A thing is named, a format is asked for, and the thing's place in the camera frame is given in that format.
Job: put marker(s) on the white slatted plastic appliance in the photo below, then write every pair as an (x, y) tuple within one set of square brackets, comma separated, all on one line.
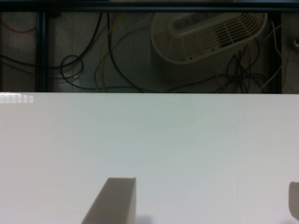
[(185, 46)]

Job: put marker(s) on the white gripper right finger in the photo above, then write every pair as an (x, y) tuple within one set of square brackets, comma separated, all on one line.
[(294, 199)]

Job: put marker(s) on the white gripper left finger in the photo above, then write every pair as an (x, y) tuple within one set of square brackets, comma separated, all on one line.
[(115, 203)]

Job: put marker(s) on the dark aluminium frame rail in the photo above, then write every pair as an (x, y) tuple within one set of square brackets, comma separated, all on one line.
[(42, 51)]

